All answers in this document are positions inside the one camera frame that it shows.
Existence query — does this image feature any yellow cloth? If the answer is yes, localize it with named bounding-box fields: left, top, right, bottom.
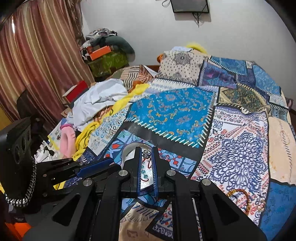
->
left=72, top=83, right=149, bottom=161

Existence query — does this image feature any striped red curtain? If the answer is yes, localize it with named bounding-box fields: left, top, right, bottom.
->
left=1, top=1, right=94, bottom=128

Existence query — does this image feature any pink plush slipper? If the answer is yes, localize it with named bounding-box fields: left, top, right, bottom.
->
left=60, top=124, right=76, bottom=158

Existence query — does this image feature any green patterned box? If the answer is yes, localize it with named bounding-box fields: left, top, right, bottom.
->
left=87, top=51, right=128, bottom=78

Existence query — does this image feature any wall mounted black television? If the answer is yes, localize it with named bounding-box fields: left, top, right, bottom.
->
left=171, top=0, right=209, bottom=13

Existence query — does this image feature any patchwork patterned bedspread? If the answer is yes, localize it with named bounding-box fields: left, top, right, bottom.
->
left=77, top=48, right=295, bottom=240

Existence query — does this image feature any red thread beaded bracelet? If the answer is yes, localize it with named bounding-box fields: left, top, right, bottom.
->
left=139, top=159, right=152, bottom=182

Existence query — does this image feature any orange box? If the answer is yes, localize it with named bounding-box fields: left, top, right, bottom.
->
left=89, top=46, right=111, bottom=61

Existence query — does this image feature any black camera housing with chain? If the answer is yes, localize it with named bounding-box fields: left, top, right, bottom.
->
left=1, top=118, right=37, bottom=207

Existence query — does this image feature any orange braided cord bracelet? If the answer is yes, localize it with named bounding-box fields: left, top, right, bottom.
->
left=226, top=188, right=266, bottom=215

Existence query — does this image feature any yellow pillow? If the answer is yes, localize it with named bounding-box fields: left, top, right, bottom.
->
left=186, top=42, right=208, bottom=54

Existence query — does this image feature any white crumpled cloth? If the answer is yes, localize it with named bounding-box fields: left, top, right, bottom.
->
left=66, top=78, right=128, bottom=130

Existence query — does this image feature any pile of dark clothes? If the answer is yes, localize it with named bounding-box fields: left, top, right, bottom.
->
left=80, top=28, right=135, bottom=62

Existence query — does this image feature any red and white box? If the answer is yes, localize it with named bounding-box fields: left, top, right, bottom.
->
left=62, top=80, right=89, bottom=104

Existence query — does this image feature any striped brown cushion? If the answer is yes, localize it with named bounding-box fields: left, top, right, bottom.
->
left=110, top=65, right=157, bottom=93

